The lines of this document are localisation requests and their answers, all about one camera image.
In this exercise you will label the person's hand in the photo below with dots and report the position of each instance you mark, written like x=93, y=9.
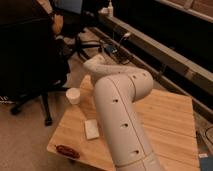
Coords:
x=57, y=24

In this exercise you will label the white eraser block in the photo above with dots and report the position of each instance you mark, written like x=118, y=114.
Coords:
x=91, y=129

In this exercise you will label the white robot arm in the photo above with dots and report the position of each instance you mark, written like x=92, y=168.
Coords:
x=116, y=88

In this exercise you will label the white bottle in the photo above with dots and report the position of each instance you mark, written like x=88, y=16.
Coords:
x=110, y=9

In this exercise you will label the white paper cup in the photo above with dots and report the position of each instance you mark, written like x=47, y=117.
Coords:
x=73, y=95

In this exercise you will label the dark red oblong object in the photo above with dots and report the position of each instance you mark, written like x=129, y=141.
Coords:
x=65, y=150

